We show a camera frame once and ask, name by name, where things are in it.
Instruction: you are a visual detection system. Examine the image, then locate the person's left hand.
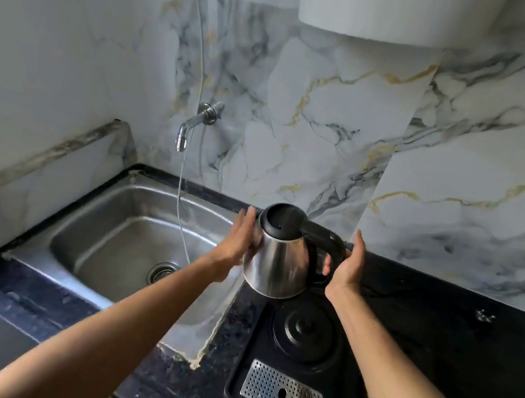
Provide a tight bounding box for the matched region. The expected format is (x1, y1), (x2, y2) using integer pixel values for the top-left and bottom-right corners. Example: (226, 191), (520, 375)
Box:
(206, 200), (268, 286)

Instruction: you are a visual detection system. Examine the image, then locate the person's right hand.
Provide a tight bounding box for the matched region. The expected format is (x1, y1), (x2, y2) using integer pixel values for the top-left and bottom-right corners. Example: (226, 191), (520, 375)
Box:
(317, 225), (372, 307)

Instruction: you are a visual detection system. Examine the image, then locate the stainless steel electric kettle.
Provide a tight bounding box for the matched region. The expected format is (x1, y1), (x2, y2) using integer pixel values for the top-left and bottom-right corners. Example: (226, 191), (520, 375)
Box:
(237, 198), (355, 310)

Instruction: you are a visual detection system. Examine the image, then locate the person's right forearm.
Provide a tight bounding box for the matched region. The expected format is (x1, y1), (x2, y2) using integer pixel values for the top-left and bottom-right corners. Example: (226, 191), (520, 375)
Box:
(308, 283), (525, 398)

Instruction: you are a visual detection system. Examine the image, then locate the person's left forearm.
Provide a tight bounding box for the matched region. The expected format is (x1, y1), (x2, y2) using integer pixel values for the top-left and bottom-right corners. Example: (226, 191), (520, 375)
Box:
(0, 220), (232, 398)

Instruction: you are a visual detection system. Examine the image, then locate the black kettle base tray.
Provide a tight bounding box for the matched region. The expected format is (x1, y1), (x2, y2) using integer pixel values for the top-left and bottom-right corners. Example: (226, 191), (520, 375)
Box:
(223, 274), (377, 398)

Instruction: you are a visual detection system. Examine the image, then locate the stainless steel sink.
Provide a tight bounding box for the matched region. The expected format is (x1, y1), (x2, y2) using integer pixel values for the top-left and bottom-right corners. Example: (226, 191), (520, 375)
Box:
(0, 151), (260, 376)

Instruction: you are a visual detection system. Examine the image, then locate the white water heater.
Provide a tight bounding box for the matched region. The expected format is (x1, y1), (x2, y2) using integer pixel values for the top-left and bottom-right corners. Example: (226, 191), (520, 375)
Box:
(295, 0), (507, 62)

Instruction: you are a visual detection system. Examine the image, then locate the thin clear water hose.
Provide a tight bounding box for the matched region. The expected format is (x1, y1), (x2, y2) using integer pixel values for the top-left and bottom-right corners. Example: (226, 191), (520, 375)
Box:
(139, 0), (236, 266)

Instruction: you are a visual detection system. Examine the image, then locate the chrome wall tap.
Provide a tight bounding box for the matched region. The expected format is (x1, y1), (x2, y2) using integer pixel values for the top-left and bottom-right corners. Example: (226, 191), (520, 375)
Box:
(173, 95), (225, 159)

